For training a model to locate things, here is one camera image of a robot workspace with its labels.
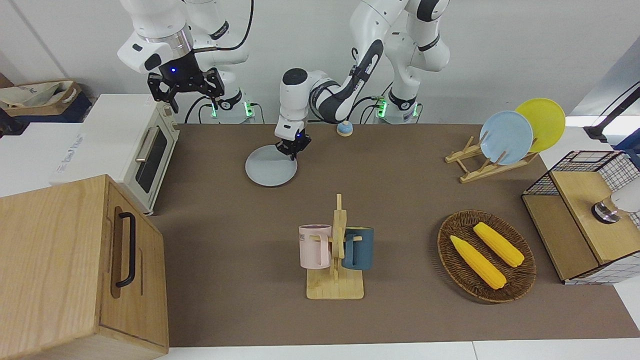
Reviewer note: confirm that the black metal stand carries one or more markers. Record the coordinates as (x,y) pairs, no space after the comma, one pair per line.
(600,131)

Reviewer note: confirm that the yellow corn cob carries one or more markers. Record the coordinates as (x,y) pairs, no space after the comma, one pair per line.
(477,262)
(499,244)

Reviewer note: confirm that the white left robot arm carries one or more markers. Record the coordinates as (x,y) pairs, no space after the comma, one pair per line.
(300,100)

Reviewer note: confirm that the brown wicker basket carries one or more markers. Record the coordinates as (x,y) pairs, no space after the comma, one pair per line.
(522,280)

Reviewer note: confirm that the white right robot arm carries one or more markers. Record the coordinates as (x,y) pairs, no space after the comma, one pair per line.
(150,20)

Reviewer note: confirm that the light blue plate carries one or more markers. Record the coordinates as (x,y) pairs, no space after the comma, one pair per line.
(505,137)

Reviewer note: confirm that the dark blue crate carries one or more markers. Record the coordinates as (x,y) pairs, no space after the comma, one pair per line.
(50,120)

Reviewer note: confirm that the white cloth bag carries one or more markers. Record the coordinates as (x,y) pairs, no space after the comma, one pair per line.
(35,92)

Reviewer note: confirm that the white toaster oven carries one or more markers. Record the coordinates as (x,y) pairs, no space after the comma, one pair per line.
(105,140)

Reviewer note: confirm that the dark teal mug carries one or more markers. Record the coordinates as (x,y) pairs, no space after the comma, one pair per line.
(361,250)

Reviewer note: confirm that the brown cardboard box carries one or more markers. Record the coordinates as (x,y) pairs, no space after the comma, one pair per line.
(70,97)

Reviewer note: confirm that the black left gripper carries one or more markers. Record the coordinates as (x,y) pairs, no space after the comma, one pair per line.
(295,141)

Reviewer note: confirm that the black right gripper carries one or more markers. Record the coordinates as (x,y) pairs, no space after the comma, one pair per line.
(182,72)

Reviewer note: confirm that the brown table mat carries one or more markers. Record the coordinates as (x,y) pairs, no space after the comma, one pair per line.
(400,200)

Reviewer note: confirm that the wooden mug rack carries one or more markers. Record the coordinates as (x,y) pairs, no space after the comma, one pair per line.
(335,287)

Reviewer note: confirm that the gray plate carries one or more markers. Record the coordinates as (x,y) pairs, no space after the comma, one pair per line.
(267,170)

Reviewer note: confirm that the wooden plate rack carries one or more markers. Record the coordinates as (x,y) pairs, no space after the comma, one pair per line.
(487,171)

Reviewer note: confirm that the wooden bread box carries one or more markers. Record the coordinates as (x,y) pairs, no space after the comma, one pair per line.
(50,260)

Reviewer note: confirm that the yellow plate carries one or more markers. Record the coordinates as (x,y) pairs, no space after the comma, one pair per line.
(547,122)

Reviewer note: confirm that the pink mug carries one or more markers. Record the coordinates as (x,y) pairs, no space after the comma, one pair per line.
(312,247)

